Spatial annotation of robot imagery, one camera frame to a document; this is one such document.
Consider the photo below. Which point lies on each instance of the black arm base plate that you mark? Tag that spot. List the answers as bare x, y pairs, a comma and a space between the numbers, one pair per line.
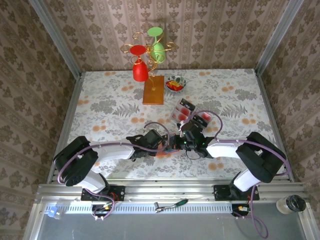
120, 192
221, 193

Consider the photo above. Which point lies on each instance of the clear jar black lid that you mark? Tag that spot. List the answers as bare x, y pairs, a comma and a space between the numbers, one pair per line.
295, 203

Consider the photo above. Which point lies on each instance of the grey metal tray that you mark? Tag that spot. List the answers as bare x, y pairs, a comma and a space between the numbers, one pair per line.
175, 227

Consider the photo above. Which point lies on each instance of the red wine glass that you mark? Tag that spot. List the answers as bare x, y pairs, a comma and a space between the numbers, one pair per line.
140, 72

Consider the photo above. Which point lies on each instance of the aluminium mounting rail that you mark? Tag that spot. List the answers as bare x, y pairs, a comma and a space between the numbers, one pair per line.
175, 191

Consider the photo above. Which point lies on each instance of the aluminium side rail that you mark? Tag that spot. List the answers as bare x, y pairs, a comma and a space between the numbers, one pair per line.
70, 112
270, 112

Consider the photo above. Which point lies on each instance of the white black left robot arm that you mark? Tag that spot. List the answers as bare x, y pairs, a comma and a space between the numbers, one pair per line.
112, 151

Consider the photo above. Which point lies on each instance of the blue white plastic connector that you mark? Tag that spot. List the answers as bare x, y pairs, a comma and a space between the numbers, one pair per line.
52, 212

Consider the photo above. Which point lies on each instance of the red yellow snack packet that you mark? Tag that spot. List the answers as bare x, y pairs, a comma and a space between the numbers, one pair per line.
173, 86

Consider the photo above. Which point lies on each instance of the small patterned bowl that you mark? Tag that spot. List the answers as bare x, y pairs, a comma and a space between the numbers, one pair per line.
184, 81

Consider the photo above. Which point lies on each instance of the orange card holder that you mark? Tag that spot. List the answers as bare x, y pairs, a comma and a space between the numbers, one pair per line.
161, 153

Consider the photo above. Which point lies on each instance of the clear acrylic card stand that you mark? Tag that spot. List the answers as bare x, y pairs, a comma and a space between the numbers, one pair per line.
192, 113

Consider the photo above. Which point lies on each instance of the black VIP credit card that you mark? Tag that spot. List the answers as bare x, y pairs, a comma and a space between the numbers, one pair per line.
200, 123
187, 105

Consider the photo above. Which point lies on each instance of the floral tablecloth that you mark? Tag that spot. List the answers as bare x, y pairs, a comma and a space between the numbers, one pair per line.
112, 87

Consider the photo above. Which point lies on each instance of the green wine glass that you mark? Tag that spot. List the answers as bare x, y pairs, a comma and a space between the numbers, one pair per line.
158, 48

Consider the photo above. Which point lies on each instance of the aluminium frame post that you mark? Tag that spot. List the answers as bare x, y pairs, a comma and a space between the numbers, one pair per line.
56, 37
278, 37

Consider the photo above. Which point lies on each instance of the black power connector board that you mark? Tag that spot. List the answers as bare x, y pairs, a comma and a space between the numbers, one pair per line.
100, 210
240, 210

